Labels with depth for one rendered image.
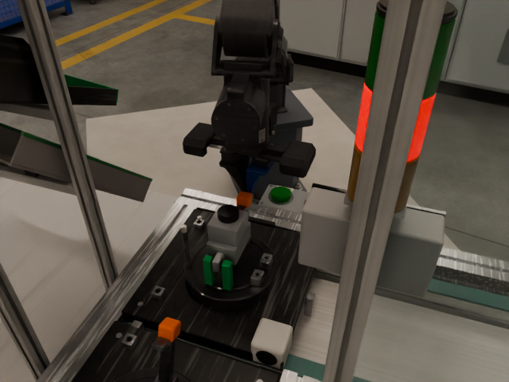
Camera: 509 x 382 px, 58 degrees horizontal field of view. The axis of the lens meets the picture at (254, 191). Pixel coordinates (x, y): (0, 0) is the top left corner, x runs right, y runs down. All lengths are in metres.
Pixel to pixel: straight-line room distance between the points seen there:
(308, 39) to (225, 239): 3.27
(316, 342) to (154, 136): 0.77
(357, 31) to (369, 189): 3.34
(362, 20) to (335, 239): 3.26
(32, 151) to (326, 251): 0.39
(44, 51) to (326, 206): 0.36
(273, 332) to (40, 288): 0.47
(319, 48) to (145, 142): 2.71
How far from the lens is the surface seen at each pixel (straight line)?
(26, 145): 0.63
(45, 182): 0.72
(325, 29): 3.74
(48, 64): 0.58
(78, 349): 0.69
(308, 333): 0.71
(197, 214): 0.81
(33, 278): 0.94
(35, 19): 0.57
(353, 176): 0.37
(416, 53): 0.29
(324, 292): 0.77
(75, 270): 0.92
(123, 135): 1.30
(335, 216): 0.40
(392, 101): 0.31
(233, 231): 0.61
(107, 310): 0.72
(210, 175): 1.10
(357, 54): 3.71
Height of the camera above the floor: 1.50
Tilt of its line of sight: 38 degrees down
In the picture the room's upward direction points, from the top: straight up
